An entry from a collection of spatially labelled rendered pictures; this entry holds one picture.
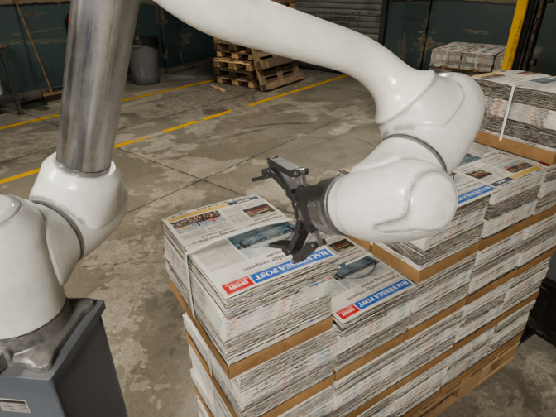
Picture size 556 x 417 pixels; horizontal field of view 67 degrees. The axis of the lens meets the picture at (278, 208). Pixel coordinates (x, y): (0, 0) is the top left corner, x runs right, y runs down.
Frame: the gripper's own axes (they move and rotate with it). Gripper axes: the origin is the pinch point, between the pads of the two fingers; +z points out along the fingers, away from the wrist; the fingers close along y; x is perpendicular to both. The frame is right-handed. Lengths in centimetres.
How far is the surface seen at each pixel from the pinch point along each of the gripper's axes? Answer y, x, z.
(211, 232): 3.2, -4.7, 23.2
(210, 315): 19.3, -13.3, 13.0
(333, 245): 21, 40, 39
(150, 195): -12, 43, 288
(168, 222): -1.5, -11.9, 32.0
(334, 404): 63, 19, 27
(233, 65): -194, 297, 569
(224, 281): 11.6, -10.7, 5.7
